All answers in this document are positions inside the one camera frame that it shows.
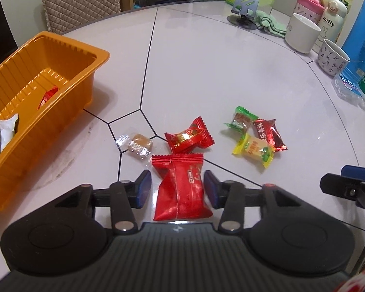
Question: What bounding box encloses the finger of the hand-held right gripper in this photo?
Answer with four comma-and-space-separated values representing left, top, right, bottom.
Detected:
319, 173, 364, 201
341, 165, 365, 179

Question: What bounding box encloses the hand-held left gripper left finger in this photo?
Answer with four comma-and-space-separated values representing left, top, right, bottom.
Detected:
53, 169, 153, 235

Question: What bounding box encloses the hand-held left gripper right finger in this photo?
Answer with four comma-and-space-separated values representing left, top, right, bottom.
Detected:
203, 170, 305, 235

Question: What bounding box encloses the large red snack packet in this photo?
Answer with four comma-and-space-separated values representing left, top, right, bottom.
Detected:
151, 154, 214, 221

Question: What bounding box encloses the clear amber candy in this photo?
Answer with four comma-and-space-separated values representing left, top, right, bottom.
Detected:
116, 133, 154, 160

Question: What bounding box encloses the small red candy packet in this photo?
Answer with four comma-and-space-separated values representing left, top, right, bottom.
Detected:
164, 116, 215, 155

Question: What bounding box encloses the yellow candy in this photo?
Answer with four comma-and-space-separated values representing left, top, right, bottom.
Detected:
232, 134, 276, 168

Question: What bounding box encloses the green candy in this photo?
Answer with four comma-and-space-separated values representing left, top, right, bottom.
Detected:
224, 106, 258, 134

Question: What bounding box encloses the dark red candy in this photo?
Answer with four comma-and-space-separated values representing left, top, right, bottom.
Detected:
252, 119, 288, 152

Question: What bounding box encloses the orange plastic tray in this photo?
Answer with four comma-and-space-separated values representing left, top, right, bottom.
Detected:
0, 31, 110, 212

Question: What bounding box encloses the silver foil snack packet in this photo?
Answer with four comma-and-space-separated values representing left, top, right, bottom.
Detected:
0, 114, 19, 154

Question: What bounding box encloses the clear plastic package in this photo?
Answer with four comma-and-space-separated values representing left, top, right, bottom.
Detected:
331, 73, 365, 105

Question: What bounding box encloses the person's red printed clothing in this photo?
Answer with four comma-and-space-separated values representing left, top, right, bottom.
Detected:
338, 268, 365, 292

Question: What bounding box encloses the white patterned cup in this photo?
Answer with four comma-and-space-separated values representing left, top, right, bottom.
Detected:
317, 38, 351, 76

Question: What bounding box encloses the blue thermos jug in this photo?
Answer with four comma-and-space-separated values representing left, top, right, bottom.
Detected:
341, 0, 365, 76

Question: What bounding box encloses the plain white cup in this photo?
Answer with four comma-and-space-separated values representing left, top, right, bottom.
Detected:
285, 13, 322, 54

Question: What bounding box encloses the white rabbit print bottle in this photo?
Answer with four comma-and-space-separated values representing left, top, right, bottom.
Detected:
313, 0, 347, 52

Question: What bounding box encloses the pink lidded cup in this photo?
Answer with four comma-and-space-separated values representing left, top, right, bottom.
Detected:
295, 0, 327, 25

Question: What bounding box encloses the green cloth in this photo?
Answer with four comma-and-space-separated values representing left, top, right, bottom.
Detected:
254, 10, 288, 38

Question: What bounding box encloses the grey phone stand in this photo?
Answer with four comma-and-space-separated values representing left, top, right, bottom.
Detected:
227, 0, 260, 29

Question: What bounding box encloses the tall quilted beige chair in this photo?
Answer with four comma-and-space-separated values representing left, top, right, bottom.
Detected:
36, 0, 122, 34

